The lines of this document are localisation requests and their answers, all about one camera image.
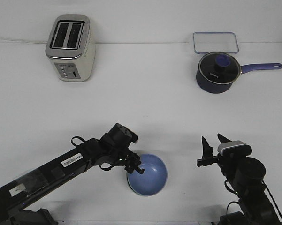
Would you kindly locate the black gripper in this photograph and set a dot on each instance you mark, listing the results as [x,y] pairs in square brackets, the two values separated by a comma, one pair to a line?
[116,150]
[208,158]

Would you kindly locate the blue bowl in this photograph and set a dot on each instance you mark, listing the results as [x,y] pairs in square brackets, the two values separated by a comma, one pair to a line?
[154,177]

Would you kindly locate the green bowl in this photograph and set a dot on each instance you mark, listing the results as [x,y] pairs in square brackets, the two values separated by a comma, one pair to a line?
[133,187]

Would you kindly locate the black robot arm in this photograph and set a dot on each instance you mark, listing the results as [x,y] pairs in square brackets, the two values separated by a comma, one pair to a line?
[244,178]
[32,186]

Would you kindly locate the dark blue saucepan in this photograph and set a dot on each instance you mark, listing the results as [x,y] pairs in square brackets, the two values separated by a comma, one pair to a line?
[214,88]

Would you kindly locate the glass pot lid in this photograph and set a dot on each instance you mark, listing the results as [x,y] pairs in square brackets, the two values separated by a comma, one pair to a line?
[219,68]

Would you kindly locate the clear container lid blue rim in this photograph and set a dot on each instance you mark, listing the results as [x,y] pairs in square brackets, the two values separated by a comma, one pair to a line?
[206,42]

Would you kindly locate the silver two-slot toaster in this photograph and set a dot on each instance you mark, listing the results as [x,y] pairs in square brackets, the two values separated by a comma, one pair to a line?
[70,47]

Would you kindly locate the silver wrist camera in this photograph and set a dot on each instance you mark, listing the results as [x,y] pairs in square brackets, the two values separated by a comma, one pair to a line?
[133,136]
[237,147]

